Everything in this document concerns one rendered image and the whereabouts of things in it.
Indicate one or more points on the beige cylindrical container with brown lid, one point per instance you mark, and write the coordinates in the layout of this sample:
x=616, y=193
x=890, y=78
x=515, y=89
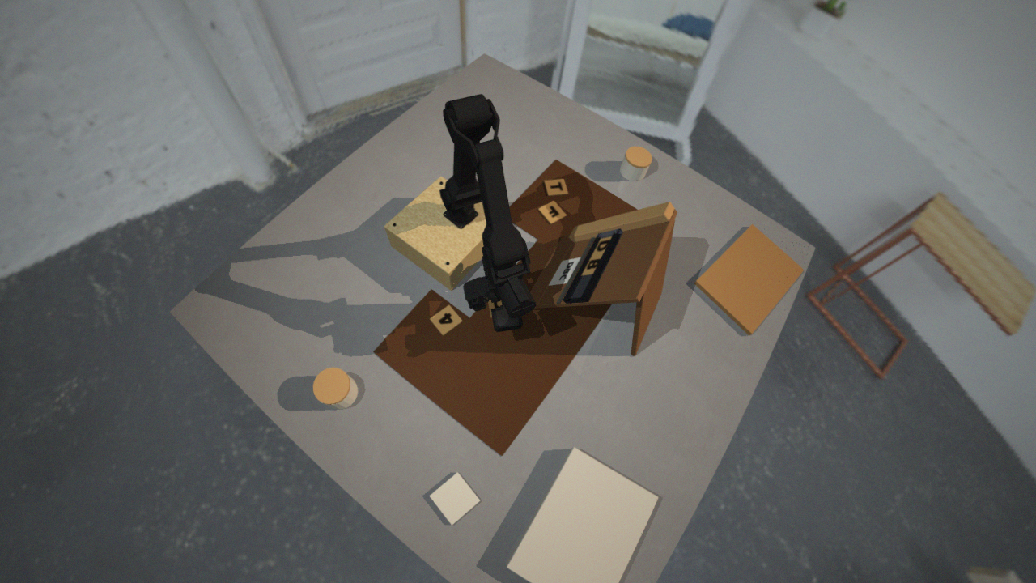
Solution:
x=635, y=163
x=335, y=388

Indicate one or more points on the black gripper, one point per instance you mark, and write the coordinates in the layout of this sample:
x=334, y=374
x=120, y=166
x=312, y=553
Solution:
x=501, y=319

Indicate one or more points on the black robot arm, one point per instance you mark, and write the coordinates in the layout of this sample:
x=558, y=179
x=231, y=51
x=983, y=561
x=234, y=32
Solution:
x=468, y=120

